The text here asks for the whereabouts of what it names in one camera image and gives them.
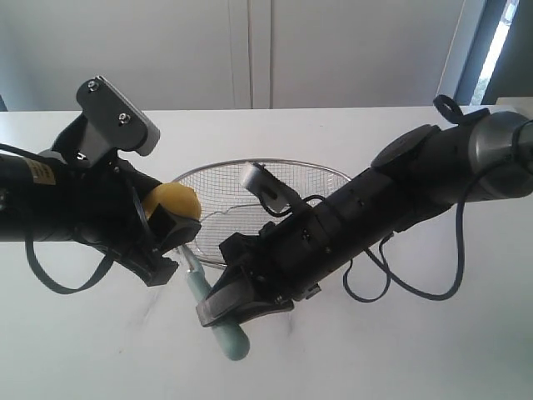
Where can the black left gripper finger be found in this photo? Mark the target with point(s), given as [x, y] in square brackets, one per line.
[169, 230]
[142, 183]

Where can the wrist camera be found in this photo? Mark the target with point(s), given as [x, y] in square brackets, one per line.
[276, 197]
[109, 122]

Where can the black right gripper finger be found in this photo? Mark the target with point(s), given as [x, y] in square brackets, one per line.
[252, 305]
[217, 306]

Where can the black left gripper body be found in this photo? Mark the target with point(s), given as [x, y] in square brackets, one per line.
[108, 217]

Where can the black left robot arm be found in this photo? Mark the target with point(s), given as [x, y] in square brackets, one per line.
[32, 204]

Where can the white side table corner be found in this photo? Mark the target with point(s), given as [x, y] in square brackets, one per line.
[522, 104]

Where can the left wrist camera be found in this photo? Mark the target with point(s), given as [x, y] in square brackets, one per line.
[109, 122]

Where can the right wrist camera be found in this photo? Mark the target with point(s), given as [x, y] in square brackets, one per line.
[276, 197]

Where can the window with dark frame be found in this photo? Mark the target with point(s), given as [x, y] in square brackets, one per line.
[499, 60]

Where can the oval wire mesh basket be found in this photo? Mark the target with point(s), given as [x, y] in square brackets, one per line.
[228, 207]

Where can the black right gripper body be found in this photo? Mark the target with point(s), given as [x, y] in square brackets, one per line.
[292, 256]

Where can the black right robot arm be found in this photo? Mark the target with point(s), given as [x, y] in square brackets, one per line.
[481, 156]

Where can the teal handled peeler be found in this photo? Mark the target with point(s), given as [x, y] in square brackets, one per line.
[228, 333]

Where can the yellow lemon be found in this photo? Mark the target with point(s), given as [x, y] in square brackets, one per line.
[175, 198]

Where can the white cabinet doors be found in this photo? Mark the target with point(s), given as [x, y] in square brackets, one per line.
[236, 54]

